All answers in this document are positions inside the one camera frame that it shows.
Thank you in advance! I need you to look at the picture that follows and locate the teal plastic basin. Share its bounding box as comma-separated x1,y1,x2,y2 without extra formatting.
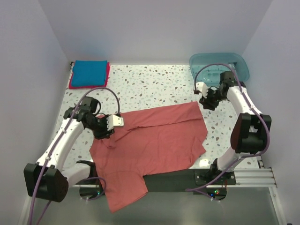
189,52,250,87

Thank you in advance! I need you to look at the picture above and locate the folded blue t shirt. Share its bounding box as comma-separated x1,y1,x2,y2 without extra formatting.
71,60,109,88

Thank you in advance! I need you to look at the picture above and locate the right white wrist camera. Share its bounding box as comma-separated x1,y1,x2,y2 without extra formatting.
194,82,208,98

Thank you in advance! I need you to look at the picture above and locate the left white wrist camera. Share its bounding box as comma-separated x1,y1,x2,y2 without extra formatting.
106,114,124,131

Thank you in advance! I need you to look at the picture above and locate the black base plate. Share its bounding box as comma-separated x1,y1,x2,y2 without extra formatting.
69,167,237,202

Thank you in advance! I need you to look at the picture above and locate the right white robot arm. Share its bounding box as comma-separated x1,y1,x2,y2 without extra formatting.
194,71,272,184

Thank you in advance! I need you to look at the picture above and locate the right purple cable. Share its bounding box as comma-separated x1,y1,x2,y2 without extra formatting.
185,62,272,195

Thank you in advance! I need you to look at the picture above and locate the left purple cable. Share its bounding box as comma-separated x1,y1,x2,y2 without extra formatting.
27,87,122,225

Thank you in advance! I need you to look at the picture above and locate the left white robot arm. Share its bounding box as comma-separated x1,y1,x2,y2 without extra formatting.
23,97,124,203

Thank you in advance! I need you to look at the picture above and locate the purple cable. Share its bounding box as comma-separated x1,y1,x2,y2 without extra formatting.
185,62,272,195
27,87,122,225

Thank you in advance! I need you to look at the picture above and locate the salmon pink t shirt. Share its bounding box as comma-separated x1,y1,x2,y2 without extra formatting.
90,102,208,213

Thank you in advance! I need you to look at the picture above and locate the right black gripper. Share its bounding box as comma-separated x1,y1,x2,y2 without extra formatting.
199,88,227,111

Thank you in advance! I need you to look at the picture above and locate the aluminium frame rail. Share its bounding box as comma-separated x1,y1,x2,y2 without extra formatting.
29,152,277,188

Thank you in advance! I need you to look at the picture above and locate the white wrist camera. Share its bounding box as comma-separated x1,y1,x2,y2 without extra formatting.
194,82,208,98
106,114,124,131

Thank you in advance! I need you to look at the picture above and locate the folded red t shirt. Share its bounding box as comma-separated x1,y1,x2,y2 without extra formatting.
68,60,111,90

